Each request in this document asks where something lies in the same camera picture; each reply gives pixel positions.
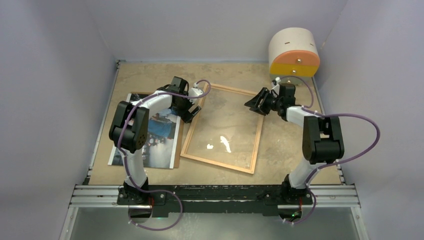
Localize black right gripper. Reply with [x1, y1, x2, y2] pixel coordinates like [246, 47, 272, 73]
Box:
[244, 87, 283, 116]

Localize light wooden picture frame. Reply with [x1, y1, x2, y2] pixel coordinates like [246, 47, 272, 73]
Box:
[180, 83, 264, 174]

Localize printed colour photo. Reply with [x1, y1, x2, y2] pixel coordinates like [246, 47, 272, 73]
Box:
[107, 93, 182, 169]

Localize brown cardboard backing board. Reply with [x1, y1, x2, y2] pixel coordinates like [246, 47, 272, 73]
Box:
[131, 91, 185, 169]

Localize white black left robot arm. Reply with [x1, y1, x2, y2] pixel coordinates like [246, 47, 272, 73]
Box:
[108, 76, 209, 205]

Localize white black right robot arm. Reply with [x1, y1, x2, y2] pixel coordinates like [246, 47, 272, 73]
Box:
[244, 83, 345, 204]

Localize round white drawer cabinet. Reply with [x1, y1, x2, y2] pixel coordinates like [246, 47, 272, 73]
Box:
[268, 27, 321, 80]

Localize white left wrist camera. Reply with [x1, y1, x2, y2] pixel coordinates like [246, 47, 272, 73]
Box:
[188, 87, 204, 100]

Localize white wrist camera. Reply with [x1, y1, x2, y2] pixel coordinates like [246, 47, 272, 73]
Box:
[188, 87, 204, 100]
[270, 79, 281, 98]

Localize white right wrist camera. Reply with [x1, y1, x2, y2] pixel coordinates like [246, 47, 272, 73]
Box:
[270, 79, 281, 98]

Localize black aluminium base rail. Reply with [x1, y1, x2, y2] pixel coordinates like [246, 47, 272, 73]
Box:
[69, 184, 360, 218]

